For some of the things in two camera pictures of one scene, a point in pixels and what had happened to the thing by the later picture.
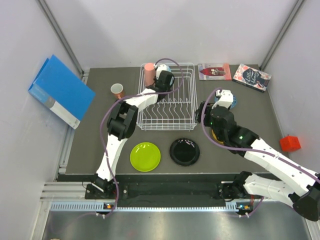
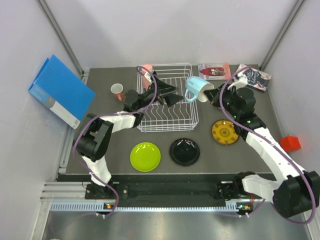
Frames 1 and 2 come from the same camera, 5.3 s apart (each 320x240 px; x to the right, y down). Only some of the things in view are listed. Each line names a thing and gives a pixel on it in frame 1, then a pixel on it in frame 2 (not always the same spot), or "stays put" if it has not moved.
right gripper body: x=207 y=111 to x=228 y=96
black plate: x=184 y=151 stays put
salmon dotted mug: x=117 y=89 stays put
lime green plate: x=145 y=157 stays put
